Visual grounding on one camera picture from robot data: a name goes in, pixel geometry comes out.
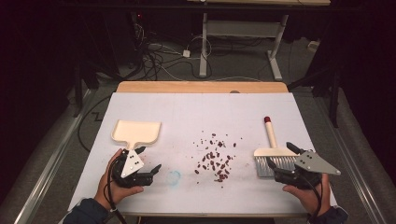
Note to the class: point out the black stand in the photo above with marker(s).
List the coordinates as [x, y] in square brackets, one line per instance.
[334, 99]
[78, 93]

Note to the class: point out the white board table cover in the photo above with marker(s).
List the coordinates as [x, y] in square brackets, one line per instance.
[199, 115]

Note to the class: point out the white power adapter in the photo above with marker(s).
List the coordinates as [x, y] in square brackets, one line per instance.
[186, 53]

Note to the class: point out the red beans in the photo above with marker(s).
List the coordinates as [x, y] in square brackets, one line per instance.
[214, 155]

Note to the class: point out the wooden table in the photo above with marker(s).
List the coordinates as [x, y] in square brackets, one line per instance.
[199, 87]

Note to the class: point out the person's left hand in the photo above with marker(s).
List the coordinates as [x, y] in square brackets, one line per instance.
[107, 189]

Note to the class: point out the white power strip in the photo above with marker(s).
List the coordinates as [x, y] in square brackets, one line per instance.
[313, 46]

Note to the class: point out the metal floor rail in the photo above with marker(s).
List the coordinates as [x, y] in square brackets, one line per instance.
[46, 161]
[351, 161]

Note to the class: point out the white metal desk frame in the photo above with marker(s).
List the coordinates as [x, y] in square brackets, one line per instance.
[204, 46]

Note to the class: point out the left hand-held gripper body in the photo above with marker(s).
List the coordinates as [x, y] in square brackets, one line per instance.
[132, 166]

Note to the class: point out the cream hand brush grey bristles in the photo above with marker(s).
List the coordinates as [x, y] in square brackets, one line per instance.
[271, 152]

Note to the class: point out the cream plastic dustpan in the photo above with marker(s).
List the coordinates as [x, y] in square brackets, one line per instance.
[137, 132]

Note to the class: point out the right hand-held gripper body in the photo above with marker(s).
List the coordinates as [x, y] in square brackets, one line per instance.
[311, 163]

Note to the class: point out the person's right hand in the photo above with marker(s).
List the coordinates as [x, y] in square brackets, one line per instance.
[314, 199]

